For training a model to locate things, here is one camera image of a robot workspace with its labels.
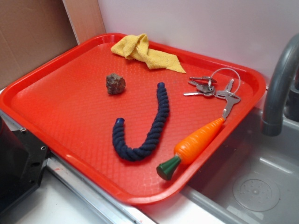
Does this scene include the silver keys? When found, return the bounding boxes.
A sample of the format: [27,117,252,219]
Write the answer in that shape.
[183,68,241,120]

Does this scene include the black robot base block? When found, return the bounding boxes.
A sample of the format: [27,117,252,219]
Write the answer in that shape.
[0,119,49,215]

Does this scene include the red plastic tray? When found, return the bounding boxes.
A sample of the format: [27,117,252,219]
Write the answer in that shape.
[0,34,266,205]

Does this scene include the brown rock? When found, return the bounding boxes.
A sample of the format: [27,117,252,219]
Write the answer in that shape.
[106,73,126,95]

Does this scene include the orange toy carrot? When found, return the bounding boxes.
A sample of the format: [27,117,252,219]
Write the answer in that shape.
[157,117,225,181]

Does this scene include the yellow cloth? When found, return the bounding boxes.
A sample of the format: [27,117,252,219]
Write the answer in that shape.
[111,34,186,74]

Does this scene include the grey sink basin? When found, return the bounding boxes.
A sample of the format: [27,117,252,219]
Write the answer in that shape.
[182,109,299,224]

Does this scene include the grey faucet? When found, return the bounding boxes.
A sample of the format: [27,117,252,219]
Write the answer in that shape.
[261,34,299,136]

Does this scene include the brown cardboard panel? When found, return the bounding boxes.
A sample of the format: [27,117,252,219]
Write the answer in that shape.
[0,0,106,89]

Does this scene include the dark blue rope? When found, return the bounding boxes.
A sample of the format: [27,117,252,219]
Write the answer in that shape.
[112,82,171,162]

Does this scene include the metal rail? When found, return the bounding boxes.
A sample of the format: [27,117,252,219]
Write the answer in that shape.
[0,109,156,224]

